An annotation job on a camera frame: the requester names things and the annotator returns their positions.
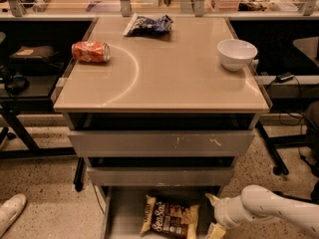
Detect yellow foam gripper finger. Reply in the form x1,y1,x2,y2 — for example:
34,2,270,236
205,193,219,206
205,223,226,239

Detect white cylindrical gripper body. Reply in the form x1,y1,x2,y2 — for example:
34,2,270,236
214,196,245,229

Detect brown sea salt chip bag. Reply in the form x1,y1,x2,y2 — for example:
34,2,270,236
140,195,199,239

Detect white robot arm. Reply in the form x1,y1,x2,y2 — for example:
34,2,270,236
205,185,319,239

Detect top grey drawer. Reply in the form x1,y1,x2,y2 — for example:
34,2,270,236
69,130,254,157

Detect grey drawer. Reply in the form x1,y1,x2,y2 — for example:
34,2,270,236
87,167,233,186
69,130,254,157

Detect middle grey drawer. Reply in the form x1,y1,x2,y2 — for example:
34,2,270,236
87,167,233,186

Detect open bottom drawer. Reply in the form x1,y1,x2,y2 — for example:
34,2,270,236
101,186,216,239

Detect grey drawer cabinet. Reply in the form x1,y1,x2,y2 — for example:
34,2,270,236
53,15,271,239

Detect blue chip bag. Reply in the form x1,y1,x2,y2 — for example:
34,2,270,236
123,14,173,37

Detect black bag on shelf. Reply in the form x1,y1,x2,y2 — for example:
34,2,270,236
9,46,57,74

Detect black office chair base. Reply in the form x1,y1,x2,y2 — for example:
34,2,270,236
256,121,319,204

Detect black power adapter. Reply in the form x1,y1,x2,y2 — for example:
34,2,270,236
275,72,294,83

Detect white bowl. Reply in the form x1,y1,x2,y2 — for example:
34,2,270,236
217,39,257,72

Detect crushed orange soda can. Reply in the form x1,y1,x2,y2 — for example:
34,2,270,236
72,41,111,63

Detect white shoe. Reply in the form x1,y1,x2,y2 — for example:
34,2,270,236
0,194,27,238

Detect black headphones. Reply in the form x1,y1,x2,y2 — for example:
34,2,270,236
5,75,29,95

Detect black table frame left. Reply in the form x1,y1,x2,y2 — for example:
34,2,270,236
0,98,76,159

